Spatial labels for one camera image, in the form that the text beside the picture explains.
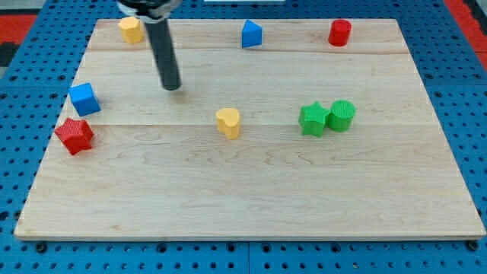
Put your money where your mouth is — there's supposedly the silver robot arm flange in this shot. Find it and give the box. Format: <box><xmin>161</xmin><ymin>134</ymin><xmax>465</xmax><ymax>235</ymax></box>
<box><xmin>116</xmin><ymin>0</ymin><xmax>183</xmax><ymax>24</ymax></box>

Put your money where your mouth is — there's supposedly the green star block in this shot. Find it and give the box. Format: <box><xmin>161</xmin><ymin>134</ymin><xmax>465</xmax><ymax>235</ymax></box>
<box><xmin>298</xmin><ymin>101</ymin><xmax>331</xmax><ymax>137</ymax></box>

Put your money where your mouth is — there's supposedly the red star block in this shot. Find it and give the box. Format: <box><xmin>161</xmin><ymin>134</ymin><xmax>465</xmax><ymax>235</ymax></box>
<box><xmin>54</xmin><ymin>118</ymin><xmax>94</xmax><ymax>155</ymax></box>

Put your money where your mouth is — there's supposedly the yellow heart block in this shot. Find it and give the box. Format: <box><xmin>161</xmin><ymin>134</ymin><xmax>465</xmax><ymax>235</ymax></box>
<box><xmin>215</xmin><ymin>108</ymin><xmax>240</xmax><ymax>140</ymax></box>

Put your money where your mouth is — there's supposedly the wooden board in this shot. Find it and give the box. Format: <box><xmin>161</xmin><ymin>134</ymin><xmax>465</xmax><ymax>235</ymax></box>
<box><xmin>14</xmin><ymin>19</ymin><xmax>485</xmax><ymax>241</ymax></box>

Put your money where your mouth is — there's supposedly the green cylinder block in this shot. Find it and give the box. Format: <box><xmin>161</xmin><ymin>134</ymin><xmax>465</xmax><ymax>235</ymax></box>
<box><xmin>328</xmin><ymin>100</ymin><xmax>356</xmax><ymax>132</ymax></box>

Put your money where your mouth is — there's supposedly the blue triangle block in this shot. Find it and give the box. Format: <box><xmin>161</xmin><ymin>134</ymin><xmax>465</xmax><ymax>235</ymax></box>
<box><xmin>241</xmin><ymin>20</ymin><xmax>263</xmax><ymax>48</ymax></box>

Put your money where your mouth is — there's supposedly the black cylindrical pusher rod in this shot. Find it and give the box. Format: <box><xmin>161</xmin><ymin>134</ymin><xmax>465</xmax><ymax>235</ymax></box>
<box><xmin>145</xmin><ymin>19</ymin><xmax>181</xmax><ymax>91</ymax></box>

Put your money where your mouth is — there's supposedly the red cylinder block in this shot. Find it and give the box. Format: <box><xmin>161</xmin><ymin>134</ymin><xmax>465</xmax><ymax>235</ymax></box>
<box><xmin>328</xmin><ymin>19</ymin><xmax>352</xmax><ymax>46</ymax></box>

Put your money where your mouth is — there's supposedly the yellow hexagon block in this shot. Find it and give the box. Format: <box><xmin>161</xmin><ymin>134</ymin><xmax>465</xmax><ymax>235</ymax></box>
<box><xmin>118</xmin><ymin>17</ymin><xmax>144</xmax><ymax>44</ymax></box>

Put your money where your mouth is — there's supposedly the blue cube block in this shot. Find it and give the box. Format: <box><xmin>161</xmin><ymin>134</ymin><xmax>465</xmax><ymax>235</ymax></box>
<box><xmin>69</xmin><ymin>83</ymin><xmax>101</xmax><ymax>116</ymax></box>

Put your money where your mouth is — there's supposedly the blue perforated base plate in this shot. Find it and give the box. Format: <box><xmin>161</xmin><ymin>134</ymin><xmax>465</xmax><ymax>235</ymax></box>
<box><xmin>1</xmin><ymin>0</ymin><xmax>486</xmax><ymax>273</ymax></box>

